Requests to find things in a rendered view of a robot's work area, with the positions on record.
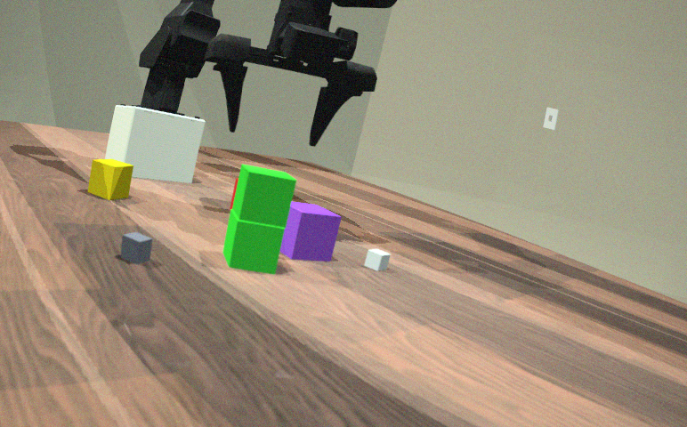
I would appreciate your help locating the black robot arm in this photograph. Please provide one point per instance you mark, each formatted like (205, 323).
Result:
(187, 30)

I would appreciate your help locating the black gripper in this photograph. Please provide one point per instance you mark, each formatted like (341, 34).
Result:
(345, 78)

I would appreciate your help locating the yellow cube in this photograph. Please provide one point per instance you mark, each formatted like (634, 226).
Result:
(110, 179)

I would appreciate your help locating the green block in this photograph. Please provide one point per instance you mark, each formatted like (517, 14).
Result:
(252, 246)
(263, 196)

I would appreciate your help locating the purple block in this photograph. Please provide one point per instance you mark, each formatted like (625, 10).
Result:
(310, 233)

